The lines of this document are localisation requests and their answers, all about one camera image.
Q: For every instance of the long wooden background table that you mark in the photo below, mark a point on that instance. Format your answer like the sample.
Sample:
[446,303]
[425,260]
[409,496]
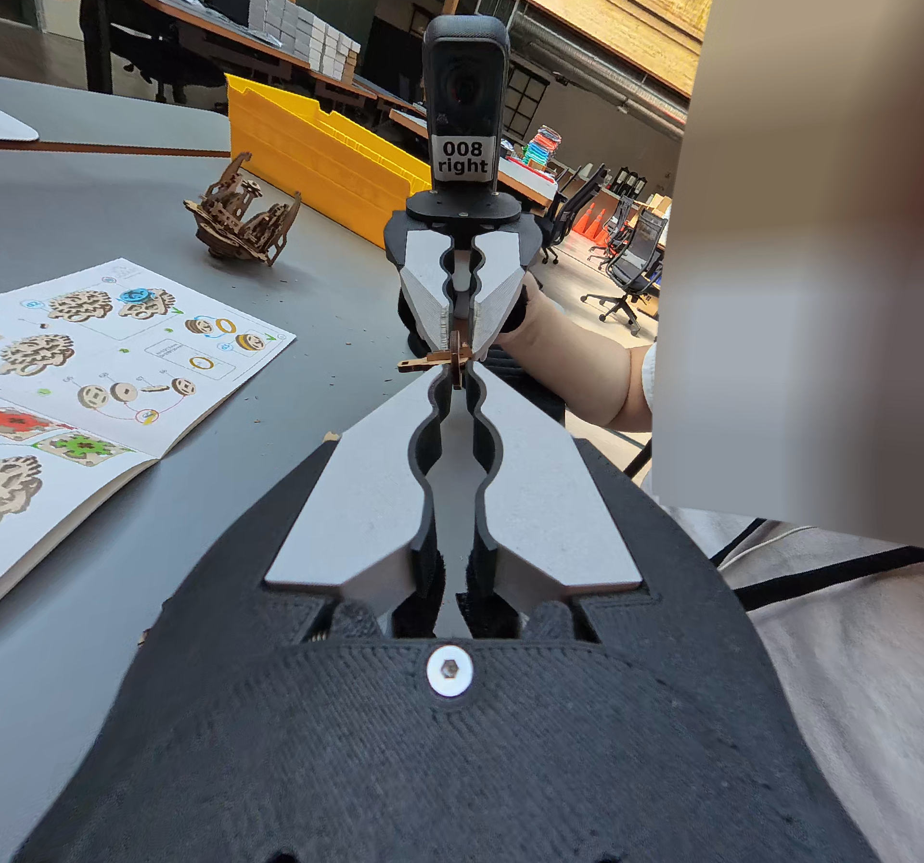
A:
[216,29]

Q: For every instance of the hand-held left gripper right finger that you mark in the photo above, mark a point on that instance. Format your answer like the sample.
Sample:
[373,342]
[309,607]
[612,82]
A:
[556,516]

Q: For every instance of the assembled wooden puzzle model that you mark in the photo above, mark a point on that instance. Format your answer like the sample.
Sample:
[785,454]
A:
[238,228]

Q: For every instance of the grey ventilation duct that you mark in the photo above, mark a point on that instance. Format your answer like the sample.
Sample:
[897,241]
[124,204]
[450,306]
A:
[592,69]

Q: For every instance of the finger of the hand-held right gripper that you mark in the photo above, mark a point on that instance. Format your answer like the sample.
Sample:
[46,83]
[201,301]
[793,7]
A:
[422,278]
[502,278]

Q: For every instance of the small wooden puzzle part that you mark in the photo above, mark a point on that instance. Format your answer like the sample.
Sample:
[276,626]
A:
[422,362]

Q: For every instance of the stack of colourful trays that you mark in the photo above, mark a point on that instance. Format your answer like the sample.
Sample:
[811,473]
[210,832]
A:
[543,148]

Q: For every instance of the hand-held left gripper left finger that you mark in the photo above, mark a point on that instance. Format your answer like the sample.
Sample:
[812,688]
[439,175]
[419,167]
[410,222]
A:
[339,516]

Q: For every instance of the grey desk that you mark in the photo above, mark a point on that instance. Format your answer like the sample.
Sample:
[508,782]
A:
[325,286]

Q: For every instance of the person's right forearm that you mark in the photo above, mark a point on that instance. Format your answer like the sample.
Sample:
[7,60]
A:
[585,365]

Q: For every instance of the stack of white boxes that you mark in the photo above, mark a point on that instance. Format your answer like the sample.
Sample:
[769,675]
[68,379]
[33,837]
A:
[289,19]

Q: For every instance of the black mesh office chair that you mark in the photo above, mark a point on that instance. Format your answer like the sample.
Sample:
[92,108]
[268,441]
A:
[635,264]

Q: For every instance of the illustrated instruction booklet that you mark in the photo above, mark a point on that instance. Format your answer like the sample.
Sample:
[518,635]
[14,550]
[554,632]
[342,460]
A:
[108,387]

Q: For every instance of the white flat object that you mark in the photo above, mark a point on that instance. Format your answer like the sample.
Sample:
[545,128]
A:
[14,128]

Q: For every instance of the yellow plastic bin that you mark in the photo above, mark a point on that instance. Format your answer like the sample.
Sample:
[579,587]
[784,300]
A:
[310,156]

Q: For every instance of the orange traffic cones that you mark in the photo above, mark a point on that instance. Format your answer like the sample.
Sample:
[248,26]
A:
[588,221]

